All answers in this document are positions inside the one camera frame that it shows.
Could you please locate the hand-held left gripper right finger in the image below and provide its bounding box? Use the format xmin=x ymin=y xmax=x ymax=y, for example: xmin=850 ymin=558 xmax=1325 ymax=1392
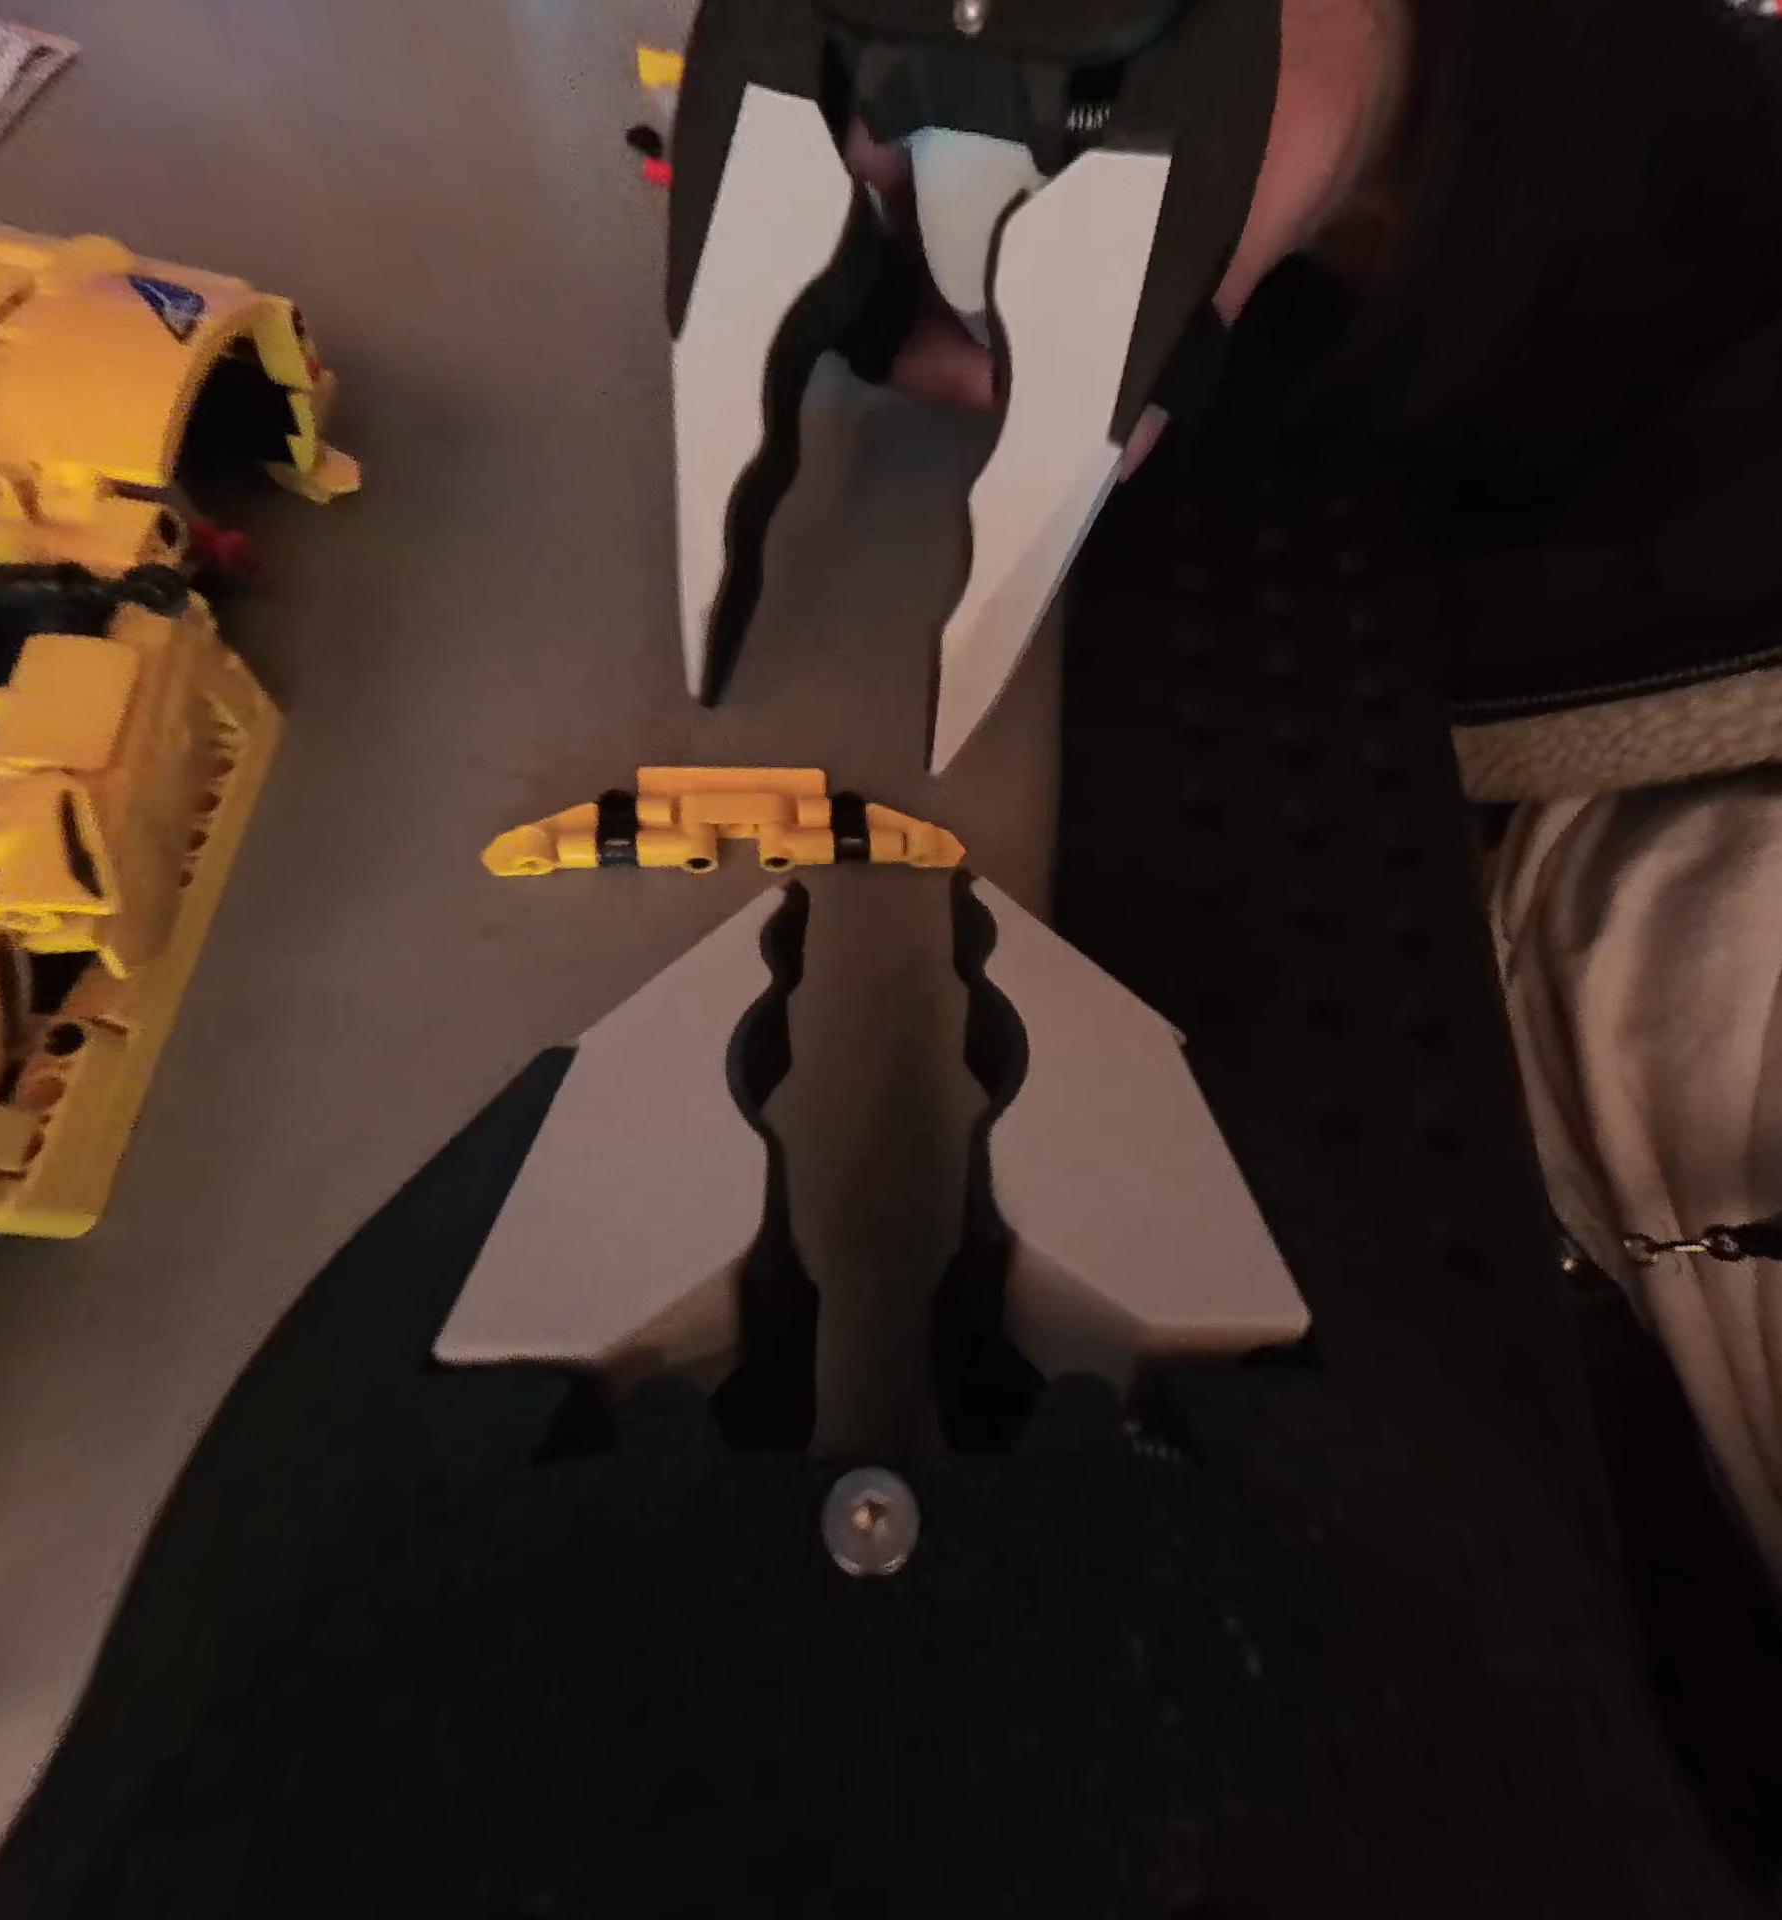
xmin=942 ymin=871 xmax=1315 ymax=1456

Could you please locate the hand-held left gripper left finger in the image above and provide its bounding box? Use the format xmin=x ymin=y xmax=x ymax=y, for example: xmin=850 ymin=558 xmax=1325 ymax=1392
xmin=430 ymin=880 xmax=816 ymax=1456

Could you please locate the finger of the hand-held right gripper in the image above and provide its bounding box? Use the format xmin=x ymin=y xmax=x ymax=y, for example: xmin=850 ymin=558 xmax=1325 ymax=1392
xmin=926 ymin=143 xmax=1176 ymax=776
xmin=671 ymin=80 xmax=881 ymax=712

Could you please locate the yellow brick assembly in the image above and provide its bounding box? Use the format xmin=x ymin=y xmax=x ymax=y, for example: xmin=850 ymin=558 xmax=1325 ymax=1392
xmin=481 ymin=765 xmax=970 ymax=878

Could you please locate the grey desk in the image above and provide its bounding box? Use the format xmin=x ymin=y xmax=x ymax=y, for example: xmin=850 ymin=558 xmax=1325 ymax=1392
xmin=0 ymin=0 xmax=1120 ymax=1909

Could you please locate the person's right hand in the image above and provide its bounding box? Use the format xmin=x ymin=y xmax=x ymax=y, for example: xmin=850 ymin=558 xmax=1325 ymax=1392
xmin=886 ymin=320 xmax=1002 ymax=412

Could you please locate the pile of small mixed bricks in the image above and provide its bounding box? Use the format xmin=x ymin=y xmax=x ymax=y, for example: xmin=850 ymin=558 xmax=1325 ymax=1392
xmin=625 ymin=44 xmax=683 ymax=189

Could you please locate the white shirt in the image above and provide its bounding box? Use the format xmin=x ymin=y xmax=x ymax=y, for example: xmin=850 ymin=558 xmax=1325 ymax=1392
xmin=1492 ymin=749 xmax=1782 ymax=1664

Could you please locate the yellow toy brick car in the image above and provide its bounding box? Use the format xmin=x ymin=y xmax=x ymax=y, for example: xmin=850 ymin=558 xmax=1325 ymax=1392
xmin=0 ymin=209 xmax=365 ymax=1247

